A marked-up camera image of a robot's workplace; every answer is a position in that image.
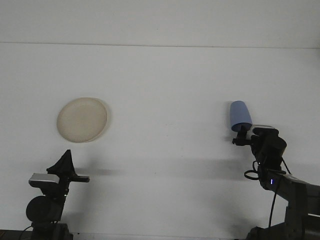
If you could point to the dark base platform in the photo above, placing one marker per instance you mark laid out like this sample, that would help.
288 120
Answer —
10 235

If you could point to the pale blue cup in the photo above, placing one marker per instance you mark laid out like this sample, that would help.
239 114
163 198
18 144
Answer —
240 112

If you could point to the pale round plate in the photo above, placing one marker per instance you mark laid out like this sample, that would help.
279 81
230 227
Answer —
82 120

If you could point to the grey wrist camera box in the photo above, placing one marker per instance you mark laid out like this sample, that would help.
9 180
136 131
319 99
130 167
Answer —
43 178
262 127

